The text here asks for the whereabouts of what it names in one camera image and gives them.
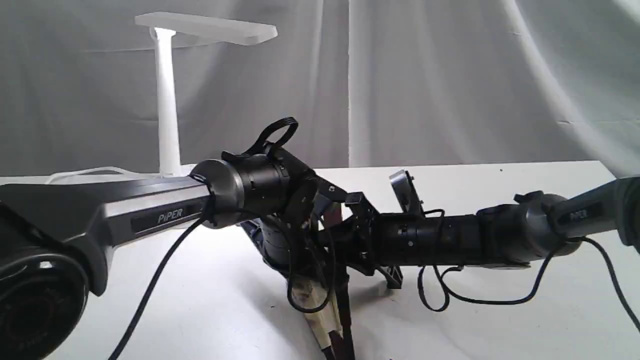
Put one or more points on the painted folding paper fan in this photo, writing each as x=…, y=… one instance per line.
x=325, y=310

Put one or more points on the grey backdrop curtain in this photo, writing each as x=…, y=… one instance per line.
x=371, y=82

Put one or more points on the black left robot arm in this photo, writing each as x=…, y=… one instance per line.
x=58, y=240

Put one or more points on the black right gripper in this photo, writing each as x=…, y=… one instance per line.
x=369, y=240

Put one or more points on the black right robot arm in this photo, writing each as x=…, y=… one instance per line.
x=508, y=236

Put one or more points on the white desk lamp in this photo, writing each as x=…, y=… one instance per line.
x=163, y=26

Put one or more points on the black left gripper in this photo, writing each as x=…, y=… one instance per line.
x=290, y=240

